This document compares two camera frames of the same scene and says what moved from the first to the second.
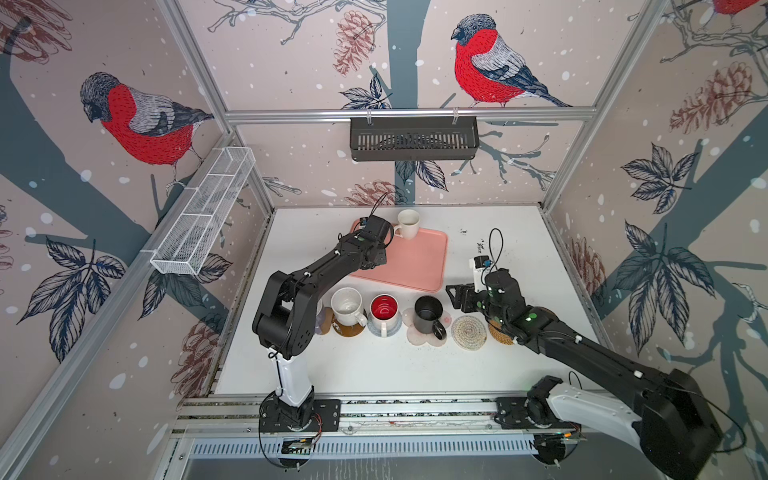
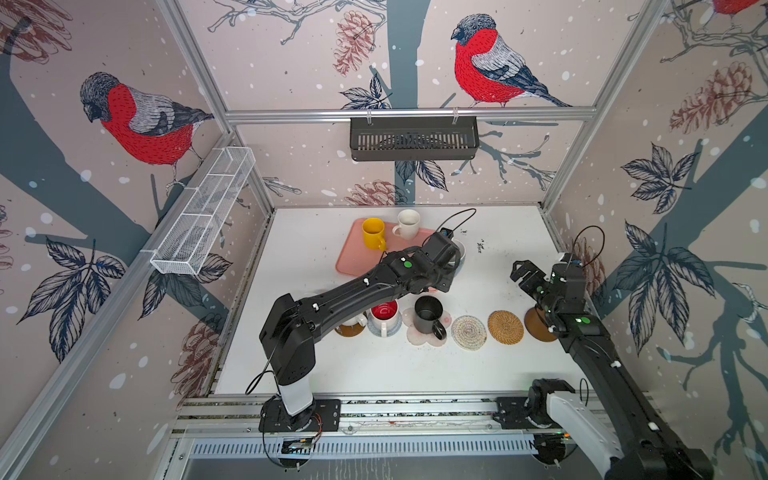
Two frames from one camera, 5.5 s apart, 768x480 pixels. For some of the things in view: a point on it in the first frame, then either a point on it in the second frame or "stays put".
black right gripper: (463, 288) to (527, 284)
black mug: (426, 317) stays put
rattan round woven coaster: (498, 334) stays put
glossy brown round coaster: (347, 330) stays put
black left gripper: (382, 254) to (446, 282)
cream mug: (409, 224) stays put
